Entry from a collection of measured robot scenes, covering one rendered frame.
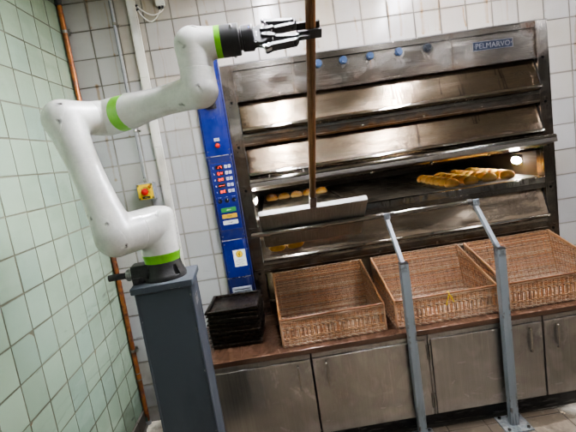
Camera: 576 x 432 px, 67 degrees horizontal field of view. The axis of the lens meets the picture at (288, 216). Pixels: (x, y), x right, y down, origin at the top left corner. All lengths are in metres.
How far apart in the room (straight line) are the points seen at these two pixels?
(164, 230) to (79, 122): 0.42
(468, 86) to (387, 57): 0.52
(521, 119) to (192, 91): 2.20
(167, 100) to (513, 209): 2.27
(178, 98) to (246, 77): 1.34
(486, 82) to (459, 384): 1.72
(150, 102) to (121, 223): 0.38
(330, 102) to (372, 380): 1.56
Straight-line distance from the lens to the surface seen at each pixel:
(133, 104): 1.50
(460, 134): 2.86
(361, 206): 2.25
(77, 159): 1.48
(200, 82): 1.32
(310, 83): 1.52
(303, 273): 2.69
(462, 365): 2.55
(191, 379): 1.63
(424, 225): 2.82
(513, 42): 3.09
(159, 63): 2.74
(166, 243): 1.52
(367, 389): 2.45
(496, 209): 3.00
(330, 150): 2.65
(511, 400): 2.68
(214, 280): 2.75
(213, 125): 2.61
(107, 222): 1.41
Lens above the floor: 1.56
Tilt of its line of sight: 8 degrees down
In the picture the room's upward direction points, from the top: 9 degrees counter-clockwise
